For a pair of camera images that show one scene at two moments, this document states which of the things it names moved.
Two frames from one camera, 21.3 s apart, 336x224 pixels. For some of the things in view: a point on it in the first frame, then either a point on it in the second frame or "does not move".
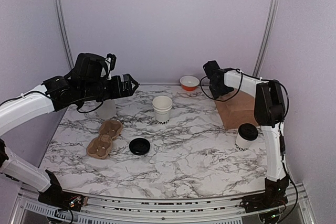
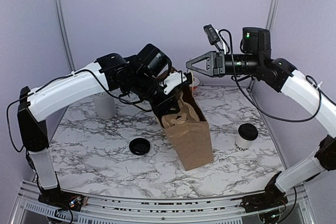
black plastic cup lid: [248, 131] does not move
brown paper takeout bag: [239, 109] to [192, 141]
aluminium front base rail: [298, 210] does not move
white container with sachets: [107, 110] does not move
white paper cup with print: [241, 144] does not move
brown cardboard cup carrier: [101, 147] to [186, 114]
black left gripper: [117, 91] to [164, 107]
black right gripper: [216, 95] to [218, 68]
